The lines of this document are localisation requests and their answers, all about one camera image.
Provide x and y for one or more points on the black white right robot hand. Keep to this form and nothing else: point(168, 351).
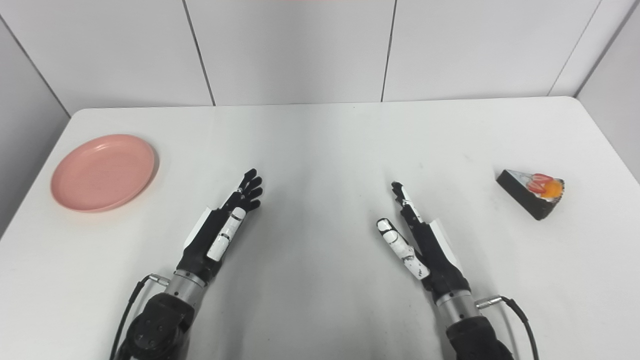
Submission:
point(435, 255)

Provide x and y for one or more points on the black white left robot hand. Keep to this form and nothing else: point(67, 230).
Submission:
point(200, 250)

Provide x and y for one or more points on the black snack packet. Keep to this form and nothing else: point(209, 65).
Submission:
point(525, 195)

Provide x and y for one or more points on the pink round plate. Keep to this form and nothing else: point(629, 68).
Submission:
point(102, 172)

